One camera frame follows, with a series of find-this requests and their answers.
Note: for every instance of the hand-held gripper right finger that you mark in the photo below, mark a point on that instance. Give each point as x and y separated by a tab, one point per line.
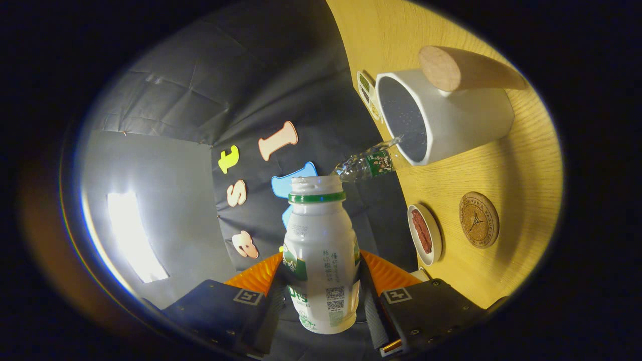
431	306

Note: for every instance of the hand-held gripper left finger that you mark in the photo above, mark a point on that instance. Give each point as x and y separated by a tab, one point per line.
220	311

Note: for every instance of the round cork coaster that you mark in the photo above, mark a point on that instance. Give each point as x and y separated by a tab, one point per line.
479	219

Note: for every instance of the white juice bottle green label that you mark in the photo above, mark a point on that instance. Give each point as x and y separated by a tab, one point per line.
321	240

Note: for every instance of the clear plastic water bottle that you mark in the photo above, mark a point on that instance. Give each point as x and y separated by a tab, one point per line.
371	164

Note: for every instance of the white round plate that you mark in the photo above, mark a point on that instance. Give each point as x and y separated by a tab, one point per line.
436	235

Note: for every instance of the red meat strip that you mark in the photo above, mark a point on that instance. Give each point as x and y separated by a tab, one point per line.
422	230

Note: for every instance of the wooden table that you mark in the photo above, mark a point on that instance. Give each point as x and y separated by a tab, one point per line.
521	165

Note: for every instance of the white divided tray with beans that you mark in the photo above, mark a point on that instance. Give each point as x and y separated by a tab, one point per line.
368	95

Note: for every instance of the black backdrop cloth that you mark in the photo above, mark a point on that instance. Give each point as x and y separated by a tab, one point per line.
251	75

